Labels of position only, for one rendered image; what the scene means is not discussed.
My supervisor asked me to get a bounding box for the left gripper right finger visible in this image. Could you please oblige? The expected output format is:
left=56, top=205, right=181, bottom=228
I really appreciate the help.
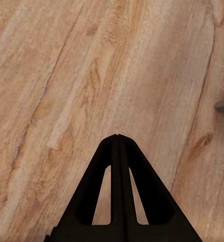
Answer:
left=118, top=134, right=202, bottom=242

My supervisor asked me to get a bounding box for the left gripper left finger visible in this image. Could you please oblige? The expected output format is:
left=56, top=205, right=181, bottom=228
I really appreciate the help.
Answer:
left=49, top=134, right=125, bottom=242

